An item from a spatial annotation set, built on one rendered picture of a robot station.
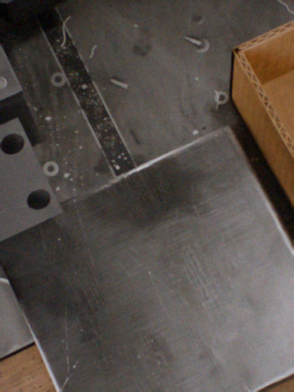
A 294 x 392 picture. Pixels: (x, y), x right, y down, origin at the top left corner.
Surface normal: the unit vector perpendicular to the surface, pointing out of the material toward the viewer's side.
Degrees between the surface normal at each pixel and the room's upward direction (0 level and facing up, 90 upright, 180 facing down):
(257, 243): 0
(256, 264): 0
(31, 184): 24
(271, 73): 90
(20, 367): 0
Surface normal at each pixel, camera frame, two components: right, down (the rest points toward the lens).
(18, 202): 0.14, 0.04
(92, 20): -0.05, -0.31
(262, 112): -0.90, 0.42
